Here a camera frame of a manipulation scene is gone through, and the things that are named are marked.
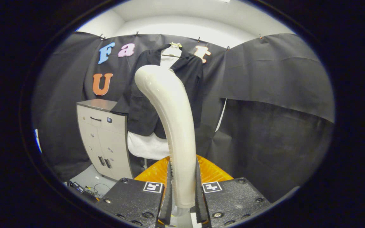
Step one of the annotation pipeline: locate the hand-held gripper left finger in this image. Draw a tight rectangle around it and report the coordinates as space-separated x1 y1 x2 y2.
96 155 173 228

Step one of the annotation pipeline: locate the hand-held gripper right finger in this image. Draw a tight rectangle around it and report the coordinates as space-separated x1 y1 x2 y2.
195 155 271 227

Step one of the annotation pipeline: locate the black blazer jacket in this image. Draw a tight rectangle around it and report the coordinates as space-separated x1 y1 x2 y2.
110 44 205 139

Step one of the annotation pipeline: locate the white mannequin torso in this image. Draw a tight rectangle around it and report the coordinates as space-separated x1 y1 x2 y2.
127 43 183 161

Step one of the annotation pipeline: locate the grey cabinet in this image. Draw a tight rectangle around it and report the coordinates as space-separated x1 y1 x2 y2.
76 98 134 181

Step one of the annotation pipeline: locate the black floor device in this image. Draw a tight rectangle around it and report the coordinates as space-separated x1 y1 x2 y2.
67 180 99 202

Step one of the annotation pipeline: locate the black backdrop cloth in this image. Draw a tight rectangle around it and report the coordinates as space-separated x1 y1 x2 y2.
32 31 335 203

